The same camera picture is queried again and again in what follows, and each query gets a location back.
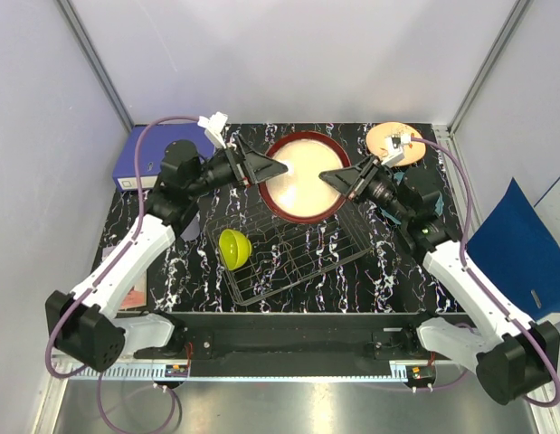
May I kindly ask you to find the black wire dish rack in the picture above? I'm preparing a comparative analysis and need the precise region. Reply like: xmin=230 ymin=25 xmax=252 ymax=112
xmin=206 ymin=202 xmax=372 ymax=307

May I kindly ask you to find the dark blue ring binder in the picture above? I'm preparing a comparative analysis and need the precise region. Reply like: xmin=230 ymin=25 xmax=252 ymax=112
xmin=467 ymin=180 xmax=560 ymax=319

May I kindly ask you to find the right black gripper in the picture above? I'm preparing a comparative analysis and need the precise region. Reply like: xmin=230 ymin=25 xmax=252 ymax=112
xmin=320 ymin=154 xmax=413 ymax=224

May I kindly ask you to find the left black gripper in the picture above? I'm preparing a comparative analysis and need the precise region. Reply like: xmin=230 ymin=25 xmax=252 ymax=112
xmin=186 ymin=133 xmax=287 ymax=198

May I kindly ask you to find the red illustrated book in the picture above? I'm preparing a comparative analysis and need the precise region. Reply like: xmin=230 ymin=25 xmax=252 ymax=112
xmin=119 ymin=271 xmax=147 ymax=311

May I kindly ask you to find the red rimmed white plate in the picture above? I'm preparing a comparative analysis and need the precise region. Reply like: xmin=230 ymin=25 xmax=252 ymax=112
xmin=259 ymin=131 xmax=351 ymax=224

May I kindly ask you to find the teal scalloped plate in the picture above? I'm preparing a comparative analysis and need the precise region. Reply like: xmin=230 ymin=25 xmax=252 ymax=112
xmin=384 ymin=167 xmax=441 ymax=223

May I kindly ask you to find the white paper sheet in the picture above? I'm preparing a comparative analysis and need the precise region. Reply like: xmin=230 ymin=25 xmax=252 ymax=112
xmin=534 ymin=177 xmax=560 ymax=213

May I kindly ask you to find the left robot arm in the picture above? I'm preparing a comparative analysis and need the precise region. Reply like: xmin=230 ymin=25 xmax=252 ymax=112
xmin=45 ymin=138 xmax=289 ymax=377

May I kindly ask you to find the cream floral plate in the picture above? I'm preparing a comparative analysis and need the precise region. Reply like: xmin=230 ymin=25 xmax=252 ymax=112
xmin=365 ymin=122 xmax=426 ymax=167

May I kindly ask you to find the purple-blue ring binder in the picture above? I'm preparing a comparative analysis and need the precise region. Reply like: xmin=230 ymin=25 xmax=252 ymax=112
xmin=112 ymin=123 xmax=214 ymax=192

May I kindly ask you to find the yellow-green bowl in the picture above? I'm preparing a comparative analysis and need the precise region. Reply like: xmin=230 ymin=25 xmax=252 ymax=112
xmin=218 ymin=229 xmax=252 ymax=271

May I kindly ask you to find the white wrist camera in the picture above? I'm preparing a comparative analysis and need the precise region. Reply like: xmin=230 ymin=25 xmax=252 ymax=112
xmin=382 ymin=133 xmax=412 ymax=167
xmin=197 ymin=112 xmax=228 ymax=149

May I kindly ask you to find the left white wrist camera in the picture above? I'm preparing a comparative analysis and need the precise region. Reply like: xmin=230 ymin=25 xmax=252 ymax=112
xmin=197 ymin=112 xmax=228 ymax=149

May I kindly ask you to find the purple cable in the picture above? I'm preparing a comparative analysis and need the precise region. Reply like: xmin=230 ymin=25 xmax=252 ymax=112
xmin=43 ymin=115 xmax=204 ymax=430
xmin=410 ymin=137 xmax=560 ymax=407

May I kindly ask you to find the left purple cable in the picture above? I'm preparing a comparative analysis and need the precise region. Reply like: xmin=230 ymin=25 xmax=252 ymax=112
xmin=43 ymin=115 xmax=204 ymax=430

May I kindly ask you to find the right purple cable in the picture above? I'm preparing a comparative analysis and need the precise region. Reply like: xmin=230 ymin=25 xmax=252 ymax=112
xmin=410 ymin=137 xmax=560 ymax=407

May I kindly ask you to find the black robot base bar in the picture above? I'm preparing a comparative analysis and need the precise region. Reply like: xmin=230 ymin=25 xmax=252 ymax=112
xmin=132 ymin=310 xmax=457 ymax=361

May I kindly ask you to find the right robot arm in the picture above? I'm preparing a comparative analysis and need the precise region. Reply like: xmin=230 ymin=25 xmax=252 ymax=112
xmin=319 ymin=156 xmax=560 ymax=406

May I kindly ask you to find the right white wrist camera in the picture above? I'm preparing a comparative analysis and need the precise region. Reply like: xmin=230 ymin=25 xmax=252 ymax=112
xmin=382 ymin=133 xmax=412 ymax=167

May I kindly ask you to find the lilac plastic cup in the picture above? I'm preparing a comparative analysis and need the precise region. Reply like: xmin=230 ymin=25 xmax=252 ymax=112
xmin=180 ymin=213 xmax=201 ymax=241

